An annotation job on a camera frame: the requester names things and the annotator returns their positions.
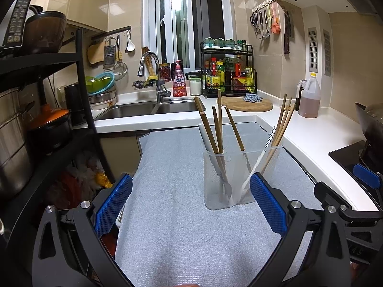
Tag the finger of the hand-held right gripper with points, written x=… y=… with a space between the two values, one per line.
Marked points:
x=327 y=192
x=368 y=175

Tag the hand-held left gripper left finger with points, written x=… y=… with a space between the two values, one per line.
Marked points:
x=113 y=203

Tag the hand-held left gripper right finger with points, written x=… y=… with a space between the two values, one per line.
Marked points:
x=267 y=203

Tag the clear plastic utensil container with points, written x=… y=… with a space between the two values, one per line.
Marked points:
x=211 y=185

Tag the bunch of wooden chopsticks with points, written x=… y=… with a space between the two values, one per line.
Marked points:
x=219 y=116

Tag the white rimmed bin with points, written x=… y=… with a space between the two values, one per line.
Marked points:
x=120 y=215

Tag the yellow plastic bag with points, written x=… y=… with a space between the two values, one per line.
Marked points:
x=103 y=181

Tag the black gas stove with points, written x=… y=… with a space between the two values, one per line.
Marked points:
x=344 y=155

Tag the red plastic bag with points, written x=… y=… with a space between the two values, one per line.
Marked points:
x=74 y=182

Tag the black wok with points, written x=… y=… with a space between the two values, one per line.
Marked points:
x=371 y=122

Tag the grey table mat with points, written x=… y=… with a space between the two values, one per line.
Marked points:
x=167 y=215

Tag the cooking oil jug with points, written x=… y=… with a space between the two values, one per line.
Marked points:
x=309 y=101

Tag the stainless steel sink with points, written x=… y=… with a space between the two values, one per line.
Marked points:
x=128 y=110

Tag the black pot with orange lid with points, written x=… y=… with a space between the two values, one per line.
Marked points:
x=51 y=125

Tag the round wooden cutting board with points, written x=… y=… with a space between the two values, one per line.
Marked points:
x=239 y=106

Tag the black kettle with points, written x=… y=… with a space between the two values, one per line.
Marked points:
x=74 y=104

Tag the blue dish cloth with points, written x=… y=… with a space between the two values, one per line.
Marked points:
x=253 y=97

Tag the stainless steel steamer pot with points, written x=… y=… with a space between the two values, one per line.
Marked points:
x=13 y=143

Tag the stacked bowls with green colander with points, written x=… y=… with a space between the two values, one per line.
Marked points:
x=100 y=83

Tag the chrome kitchen faucet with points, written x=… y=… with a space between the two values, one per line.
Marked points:
x=161 y=91

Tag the sink caddy with sponge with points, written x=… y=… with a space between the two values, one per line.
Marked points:
x=145 y=84

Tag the pink dish soap bottle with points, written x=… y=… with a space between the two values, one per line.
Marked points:
x=179 y=83

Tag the row of sauce bottles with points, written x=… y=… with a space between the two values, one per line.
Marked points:
x=214 y=77

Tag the white jar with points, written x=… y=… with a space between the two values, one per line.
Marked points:
x=195 y=87

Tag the red chili jar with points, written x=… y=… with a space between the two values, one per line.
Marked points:
x=165 y=73

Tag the metal cheese grater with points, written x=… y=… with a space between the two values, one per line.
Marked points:
x=109 y=53

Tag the hanging wooden cutting board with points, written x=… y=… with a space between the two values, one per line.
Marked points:
x=95 y=53

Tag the black metal shelf rack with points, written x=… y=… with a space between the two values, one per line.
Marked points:
x=39 y=64

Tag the black spice rack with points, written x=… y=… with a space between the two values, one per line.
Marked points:
x=227 y=50

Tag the white ladle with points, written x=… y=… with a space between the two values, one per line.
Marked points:
x=130 y=45

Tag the hanging cleaver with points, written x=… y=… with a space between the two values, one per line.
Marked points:
x=288 y=33

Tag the row of spice jars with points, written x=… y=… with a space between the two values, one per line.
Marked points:
x=218 y=42

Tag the row of hanging kitchen tools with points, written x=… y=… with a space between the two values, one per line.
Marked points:
x=275 y=24

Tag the dark brown pot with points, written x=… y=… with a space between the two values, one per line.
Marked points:
x=45 y=33

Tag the window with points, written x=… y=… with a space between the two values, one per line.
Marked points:
x=179 y=21

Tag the microwave oven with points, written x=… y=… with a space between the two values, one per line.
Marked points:
x=18 y=15

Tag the metal wall vent grille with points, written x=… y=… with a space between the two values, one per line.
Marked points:
x=327 y=52
x=312 y=49

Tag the black wall hook rail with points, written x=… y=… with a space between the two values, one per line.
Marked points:
x=110 y=33

